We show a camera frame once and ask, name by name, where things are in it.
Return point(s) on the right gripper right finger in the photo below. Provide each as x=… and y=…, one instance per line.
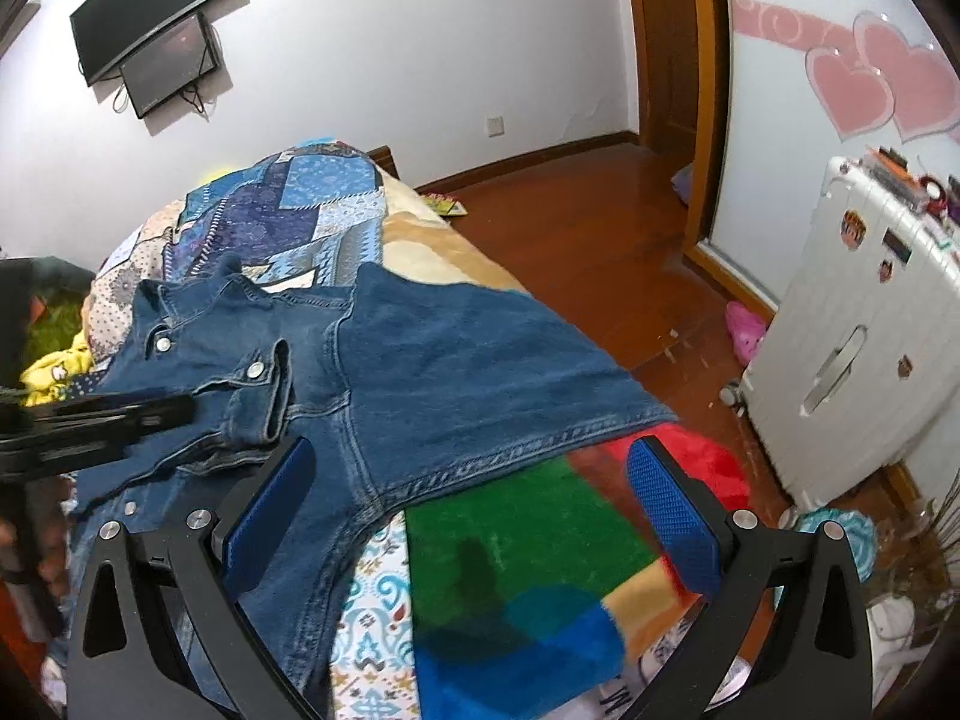
x=815, y=661

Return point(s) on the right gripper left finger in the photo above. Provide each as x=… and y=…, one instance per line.
x=125, y=660

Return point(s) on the blue denim jacket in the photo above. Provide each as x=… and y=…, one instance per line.
x=407, y=392

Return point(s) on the yellow cartoon blanket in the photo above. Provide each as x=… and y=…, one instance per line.
x=48, y=378

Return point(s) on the colourful fleece blanket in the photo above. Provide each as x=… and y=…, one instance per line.
x=536, y=588

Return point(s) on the white suitcase with stickers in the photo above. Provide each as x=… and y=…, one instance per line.
x=863, y=351

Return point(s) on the pink slipper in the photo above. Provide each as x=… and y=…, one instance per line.
x=747, y=331

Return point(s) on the blue patchwork quilt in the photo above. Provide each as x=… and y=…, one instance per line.
x=308, y=216

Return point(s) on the white sliding door with hearts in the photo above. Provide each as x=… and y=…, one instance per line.
x=811, y=80

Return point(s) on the wooden door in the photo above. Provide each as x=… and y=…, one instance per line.
x=682, y=50

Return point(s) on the small black wall monitor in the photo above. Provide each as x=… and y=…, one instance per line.
x=172, y=62

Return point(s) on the black wall television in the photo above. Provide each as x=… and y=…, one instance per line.
x=154, y=4

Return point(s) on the white wall socket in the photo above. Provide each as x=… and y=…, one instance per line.
x=495, y=126

